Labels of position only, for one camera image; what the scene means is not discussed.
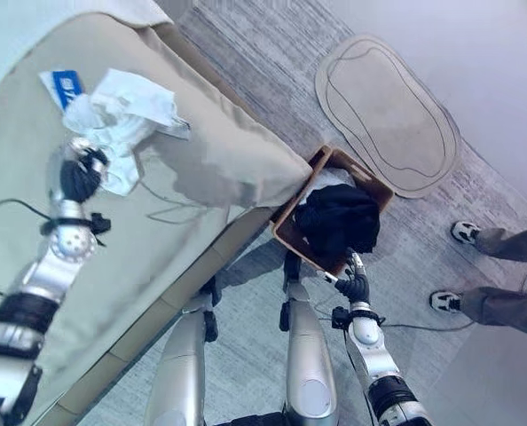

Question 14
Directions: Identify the thin grey cord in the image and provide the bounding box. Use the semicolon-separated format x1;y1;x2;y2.
135;175;205;223

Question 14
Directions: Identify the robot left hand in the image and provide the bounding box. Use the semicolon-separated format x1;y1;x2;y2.
45;136;113;221

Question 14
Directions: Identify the black garment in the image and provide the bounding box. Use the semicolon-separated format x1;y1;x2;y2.
292;184;382;257

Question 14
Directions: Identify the brown rectangular basket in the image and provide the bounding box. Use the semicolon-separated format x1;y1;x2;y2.
270;145;396;277

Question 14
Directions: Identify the person's leg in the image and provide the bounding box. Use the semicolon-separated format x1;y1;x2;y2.
460;286;527;339
472;225;527;266

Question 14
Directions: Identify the white bed sheet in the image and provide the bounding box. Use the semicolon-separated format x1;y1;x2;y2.
0;0;174;117

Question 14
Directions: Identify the robot leg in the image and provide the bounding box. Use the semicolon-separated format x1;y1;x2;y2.
279;253;341;426
144;277;224;426

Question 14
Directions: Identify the robot right leg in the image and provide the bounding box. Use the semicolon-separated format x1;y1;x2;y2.
279;253;341;426

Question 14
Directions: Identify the white cloth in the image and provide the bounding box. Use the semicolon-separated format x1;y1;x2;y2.
305;170;358;197

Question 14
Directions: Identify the person's left leg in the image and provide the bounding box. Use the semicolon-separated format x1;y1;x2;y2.
460;286;527;339

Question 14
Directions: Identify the person's right leg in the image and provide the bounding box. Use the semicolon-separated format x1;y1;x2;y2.
472;225;527;266

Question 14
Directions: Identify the grey striped carpet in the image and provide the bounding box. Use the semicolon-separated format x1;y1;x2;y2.
75;0;527;426

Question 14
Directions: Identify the person's left shoe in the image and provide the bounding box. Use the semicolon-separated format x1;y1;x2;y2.
428;289;465;314

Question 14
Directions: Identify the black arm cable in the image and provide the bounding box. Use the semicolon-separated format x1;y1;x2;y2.
0;199;56;296

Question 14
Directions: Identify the beige oval rug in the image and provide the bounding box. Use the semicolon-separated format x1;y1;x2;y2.
314;34;464;200

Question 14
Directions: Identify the person's right shoe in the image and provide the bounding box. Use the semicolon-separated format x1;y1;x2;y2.
450;220;483;244

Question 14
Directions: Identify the person's shoe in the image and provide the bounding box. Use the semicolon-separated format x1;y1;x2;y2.
450;220;483;244
428;289;465;314

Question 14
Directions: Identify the robot left leg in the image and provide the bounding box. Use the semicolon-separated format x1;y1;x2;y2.
144;277;224;426

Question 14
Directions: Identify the white garment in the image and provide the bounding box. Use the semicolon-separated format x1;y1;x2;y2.
61;67;192;197

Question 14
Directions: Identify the white packet with blue print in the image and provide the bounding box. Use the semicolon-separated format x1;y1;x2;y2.
38;68;90;111

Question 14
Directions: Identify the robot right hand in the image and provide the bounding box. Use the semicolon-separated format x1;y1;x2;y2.
323;248;372;306

